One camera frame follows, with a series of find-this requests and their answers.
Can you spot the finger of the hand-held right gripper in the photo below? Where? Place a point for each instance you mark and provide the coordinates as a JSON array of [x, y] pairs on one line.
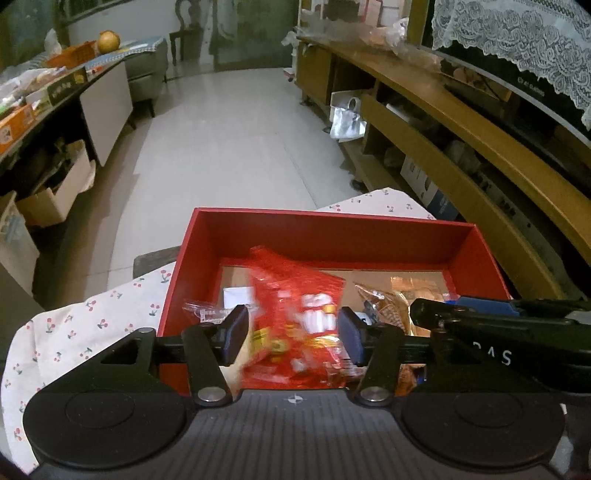
[[429, 314], [489, 307]]

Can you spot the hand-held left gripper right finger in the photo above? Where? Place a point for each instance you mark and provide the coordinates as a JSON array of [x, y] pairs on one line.
[[351, 337]]

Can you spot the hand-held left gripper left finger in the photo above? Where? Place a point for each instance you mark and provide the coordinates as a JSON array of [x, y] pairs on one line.
[[234, 334]]

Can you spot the red snack packet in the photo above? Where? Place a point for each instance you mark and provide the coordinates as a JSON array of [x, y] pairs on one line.
[[295, 295]]

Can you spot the red cardboard box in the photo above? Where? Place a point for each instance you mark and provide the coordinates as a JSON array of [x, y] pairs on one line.
[[323, 240]]

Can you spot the white pink label packet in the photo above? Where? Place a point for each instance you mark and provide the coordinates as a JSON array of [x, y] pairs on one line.
[[238, 295]]

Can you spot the white and blue box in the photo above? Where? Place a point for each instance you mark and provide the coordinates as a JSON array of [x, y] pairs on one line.
[[427, 187]]

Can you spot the cherry print tablecloth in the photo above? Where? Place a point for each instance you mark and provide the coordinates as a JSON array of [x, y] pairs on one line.
[[69, 332]]

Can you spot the silver plastic bag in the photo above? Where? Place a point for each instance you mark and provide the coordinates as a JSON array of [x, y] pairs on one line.
[[347, 122]]

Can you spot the black television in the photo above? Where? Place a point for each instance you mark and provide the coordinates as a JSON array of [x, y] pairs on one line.
[[531, 100]]

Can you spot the open cardboard box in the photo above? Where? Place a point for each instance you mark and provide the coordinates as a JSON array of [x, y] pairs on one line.
[[60, 194]]

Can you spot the white storage box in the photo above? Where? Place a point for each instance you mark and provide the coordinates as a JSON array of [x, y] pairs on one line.
[[14, 244]]

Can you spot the white cabinet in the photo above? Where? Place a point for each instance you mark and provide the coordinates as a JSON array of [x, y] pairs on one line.
[[107, 110]]

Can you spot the white lace cloth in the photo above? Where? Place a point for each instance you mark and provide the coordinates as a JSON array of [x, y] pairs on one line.
[[517, 41]]

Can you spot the pile of clear plastic bags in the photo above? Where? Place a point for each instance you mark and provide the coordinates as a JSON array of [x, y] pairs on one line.
[[369, 32]]

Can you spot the dark wooden chair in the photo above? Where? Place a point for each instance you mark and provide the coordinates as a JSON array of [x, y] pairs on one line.
[[184, 39]]

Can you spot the black labelled box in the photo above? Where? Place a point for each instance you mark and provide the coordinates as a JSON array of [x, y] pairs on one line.
[[64, 87]]

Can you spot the orange carton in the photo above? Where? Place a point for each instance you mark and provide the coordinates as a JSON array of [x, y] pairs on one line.
[[16, 127]]

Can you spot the yellow pomelo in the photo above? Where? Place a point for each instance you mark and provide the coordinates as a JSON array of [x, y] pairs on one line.
[[109, 41]]

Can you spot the orange plastic basket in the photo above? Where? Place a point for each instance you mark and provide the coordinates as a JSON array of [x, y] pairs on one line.
[[69, 54]]

